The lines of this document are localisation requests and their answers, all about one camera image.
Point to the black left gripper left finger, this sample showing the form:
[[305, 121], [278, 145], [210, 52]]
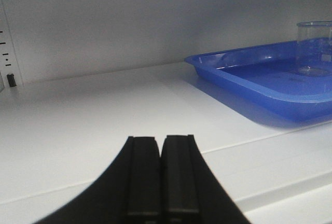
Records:
[[128, 191]]

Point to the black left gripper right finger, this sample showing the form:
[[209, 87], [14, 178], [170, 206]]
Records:
[[190, 191]]

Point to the clear glass beaker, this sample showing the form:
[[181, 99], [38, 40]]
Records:
[[313, 52]]

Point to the blue plastic tray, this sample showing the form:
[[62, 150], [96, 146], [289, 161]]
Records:
[[268, 75]]

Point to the black shelf support clip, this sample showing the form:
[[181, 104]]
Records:
[[11, 80]]

